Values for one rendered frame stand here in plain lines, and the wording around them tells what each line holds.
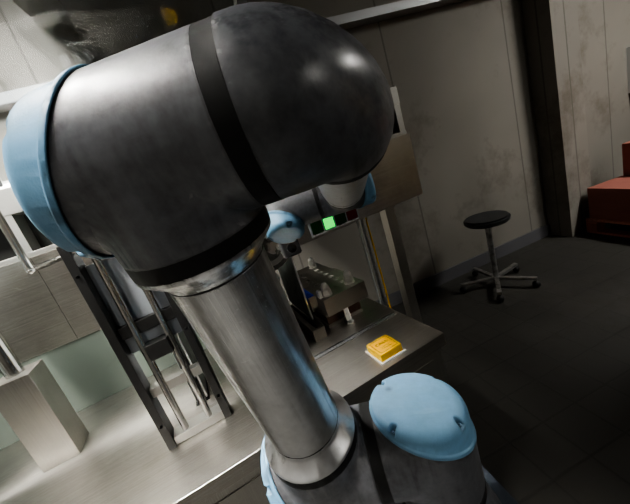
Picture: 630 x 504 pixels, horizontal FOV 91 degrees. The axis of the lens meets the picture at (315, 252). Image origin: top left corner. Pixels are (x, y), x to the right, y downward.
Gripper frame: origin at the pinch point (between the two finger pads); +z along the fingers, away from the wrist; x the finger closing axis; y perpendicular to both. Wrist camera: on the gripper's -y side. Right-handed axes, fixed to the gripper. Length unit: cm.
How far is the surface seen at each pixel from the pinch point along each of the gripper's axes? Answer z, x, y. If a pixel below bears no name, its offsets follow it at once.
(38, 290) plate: 22, 69, 31
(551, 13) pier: 25, -310, 119
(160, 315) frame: -5.5, 33.3, -6.3
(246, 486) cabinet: 10, 31, -47
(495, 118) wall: 90, -266, 87
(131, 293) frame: -8.1, 37.0, 0.6
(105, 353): 40, 62, 10
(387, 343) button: 4.9, -15.4, -36.6
